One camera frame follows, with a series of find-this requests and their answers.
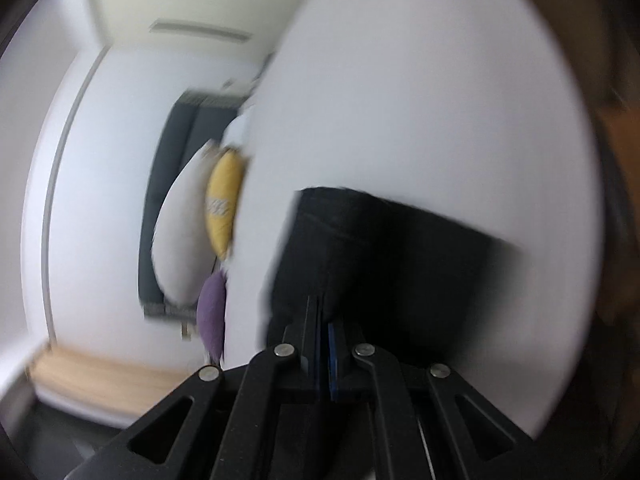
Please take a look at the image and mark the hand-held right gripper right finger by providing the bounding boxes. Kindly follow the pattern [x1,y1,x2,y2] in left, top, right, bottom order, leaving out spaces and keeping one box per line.
[327,322,536,480]

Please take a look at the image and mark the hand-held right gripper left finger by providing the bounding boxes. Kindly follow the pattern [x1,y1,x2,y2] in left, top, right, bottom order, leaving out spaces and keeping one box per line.
[65,296,323,480]

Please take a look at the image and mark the black denim pants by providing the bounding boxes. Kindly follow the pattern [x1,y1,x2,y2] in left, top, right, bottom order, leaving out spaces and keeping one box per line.
[262,186,523,367]

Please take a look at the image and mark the purple cushion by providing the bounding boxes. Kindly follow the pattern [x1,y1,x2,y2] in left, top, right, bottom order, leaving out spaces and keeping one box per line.
[196,270,228,361]

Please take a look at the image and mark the large beige pillow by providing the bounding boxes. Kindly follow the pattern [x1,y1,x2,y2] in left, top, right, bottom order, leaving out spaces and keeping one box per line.
[151,140,223,306]

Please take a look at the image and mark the yellow cushion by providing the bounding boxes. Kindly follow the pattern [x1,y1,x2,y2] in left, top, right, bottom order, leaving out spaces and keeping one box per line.
[206,149,248,261]

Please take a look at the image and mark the white pillow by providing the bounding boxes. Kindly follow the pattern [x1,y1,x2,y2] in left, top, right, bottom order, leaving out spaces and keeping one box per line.
[222,110,256,151]

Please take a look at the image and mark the grey padded headboard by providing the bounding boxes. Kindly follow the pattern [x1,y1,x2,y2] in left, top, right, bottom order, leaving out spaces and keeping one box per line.
[140,91,251,318]

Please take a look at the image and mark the bed with white sheet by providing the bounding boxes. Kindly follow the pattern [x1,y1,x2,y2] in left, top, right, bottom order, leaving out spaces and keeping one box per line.
[220,0,603,441]

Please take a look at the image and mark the cream wardrobe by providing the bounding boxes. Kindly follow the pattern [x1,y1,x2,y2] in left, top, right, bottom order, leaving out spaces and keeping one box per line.
[82,0,341,61]

